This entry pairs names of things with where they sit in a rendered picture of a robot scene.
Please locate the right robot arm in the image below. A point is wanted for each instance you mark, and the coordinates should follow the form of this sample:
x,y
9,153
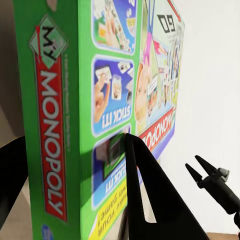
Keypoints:
x,y
215,185

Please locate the bed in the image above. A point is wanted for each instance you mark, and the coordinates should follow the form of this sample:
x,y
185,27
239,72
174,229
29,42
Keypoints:
x,y
18,224

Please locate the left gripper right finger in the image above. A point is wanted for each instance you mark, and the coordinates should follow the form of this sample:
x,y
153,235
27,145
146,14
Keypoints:
x,y
174,220

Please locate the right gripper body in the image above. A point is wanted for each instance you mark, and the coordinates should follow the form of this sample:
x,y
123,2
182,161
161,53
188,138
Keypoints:
x,y
216,187

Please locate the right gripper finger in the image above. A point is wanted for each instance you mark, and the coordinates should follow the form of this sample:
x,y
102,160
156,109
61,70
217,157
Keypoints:
x,y
210,170
196,176

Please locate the board game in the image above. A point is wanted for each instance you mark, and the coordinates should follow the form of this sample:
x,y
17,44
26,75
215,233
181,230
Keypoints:
x,y
92,71

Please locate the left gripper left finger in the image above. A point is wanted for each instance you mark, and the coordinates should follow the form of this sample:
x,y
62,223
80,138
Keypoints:
x,y
13,174

